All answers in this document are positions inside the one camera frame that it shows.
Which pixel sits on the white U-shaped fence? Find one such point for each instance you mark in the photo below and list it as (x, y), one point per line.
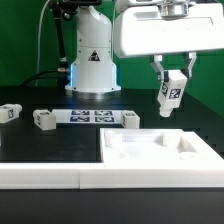
(70, 175)

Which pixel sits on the white marker tag sheet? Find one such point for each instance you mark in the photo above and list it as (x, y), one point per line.
(87, 116)

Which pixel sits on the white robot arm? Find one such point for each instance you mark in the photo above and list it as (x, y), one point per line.
(93, 70)

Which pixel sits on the white square tabletop part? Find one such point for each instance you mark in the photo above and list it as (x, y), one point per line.
(143, 146)

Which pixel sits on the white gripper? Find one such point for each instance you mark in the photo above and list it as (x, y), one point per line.
(141, 31)

